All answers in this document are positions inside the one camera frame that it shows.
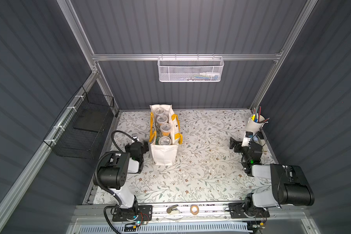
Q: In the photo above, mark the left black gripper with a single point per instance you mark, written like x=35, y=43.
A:
x=143, y=146

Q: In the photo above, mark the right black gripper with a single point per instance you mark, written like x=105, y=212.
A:
x=236, y=146

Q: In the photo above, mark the white canvas tote bag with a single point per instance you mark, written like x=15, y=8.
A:
x=164, y=155

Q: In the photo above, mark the orange label seed jar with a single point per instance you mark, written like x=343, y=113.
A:
x=161, y=119

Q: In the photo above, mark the purple label seed jar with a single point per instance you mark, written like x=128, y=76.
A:
x=159, y=111

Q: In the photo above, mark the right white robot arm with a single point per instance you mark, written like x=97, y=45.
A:
x=289, y=185

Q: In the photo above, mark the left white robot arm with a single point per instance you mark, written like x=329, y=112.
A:
x=113, y=168

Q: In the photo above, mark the front seed jar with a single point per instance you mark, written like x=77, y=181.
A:
x=165, y=140

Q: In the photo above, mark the clear lid seed jar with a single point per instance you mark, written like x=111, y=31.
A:
x=165, y=129

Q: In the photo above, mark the white pen cup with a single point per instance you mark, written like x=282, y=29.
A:
x=256, y=121

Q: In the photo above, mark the beige tape dispenser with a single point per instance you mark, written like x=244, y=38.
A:
x=173, y=210

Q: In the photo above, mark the masking tape roll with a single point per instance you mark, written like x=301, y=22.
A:
x=194, y=210

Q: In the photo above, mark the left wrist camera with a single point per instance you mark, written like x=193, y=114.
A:
x=135, y=137

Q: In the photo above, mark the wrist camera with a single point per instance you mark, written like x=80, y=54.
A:
x=247, y=138
x=135, y=137

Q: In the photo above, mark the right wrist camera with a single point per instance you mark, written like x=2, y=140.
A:
x=247, y=138

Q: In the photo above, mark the black wire side basket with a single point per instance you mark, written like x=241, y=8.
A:
x=82, y=131

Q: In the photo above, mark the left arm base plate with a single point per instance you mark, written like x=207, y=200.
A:
x=143, y=213

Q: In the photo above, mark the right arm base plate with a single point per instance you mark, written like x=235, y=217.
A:
x=240, y=210

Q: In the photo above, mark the white wire wall basket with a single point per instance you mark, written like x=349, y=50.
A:
x=190, y=69

